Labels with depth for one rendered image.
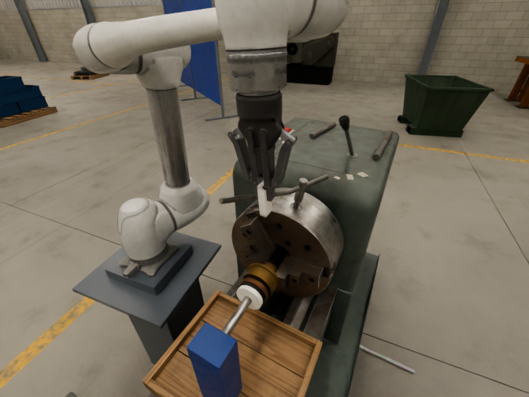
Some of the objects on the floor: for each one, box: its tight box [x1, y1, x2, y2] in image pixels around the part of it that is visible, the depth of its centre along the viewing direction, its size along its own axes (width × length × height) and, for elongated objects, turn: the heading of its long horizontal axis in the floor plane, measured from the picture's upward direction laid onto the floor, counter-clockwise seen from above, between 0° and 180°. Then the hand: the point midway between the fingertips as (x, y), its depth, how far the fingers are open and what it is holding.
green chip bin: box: [398, 74, 494, 138], centre depth 473 cm, size 134×94×85 cm
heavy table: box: [504, 56, 529, 109], centre depth 649 cm, size 161×44×100 cm, turn 158°
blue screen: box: [162, 0, 239, 121], centre depth 636 cm, size 412×80×235 cm, turn 29°
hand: (264, 198), depth 52 cm, fingers closed
